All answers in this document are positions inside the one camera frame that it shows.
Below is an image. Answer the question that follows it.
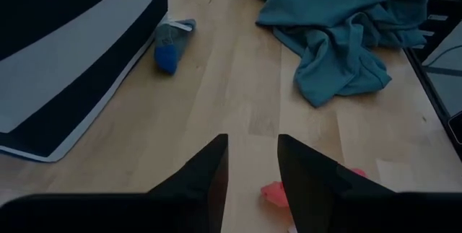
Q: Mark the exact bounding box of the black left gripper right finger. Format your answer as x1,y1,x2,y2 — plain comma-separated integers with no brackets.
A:
276,133,395,233

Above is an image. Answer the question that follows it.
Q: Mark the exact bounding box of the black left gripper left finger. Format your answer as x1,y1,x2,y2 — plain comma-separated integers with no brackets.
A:
149,133,230,233

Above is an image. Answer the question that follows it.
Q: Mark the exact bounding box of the navy white striped basket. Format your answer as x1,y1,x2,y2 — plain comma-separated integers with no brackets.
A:
0,0,169,164

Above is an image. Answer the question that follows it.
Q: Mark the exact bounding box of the small red garment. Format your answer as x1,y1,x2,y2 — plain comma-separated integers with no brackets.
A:
260,167,367,209

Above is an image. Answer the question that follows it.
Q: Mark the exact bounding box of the teal blue garment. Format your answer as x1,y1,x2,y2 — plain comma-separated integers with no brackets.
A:
246,0,432,109

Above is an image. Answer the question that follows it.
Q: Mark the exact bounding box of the small black device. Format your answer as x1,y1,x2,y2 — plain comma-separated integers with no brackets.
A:
446,111,462,146

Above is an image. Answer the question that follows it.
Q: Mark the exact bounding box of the grey sock with blue toe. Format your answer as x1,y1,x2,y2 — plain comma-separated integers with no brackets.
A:
153,18,198,76

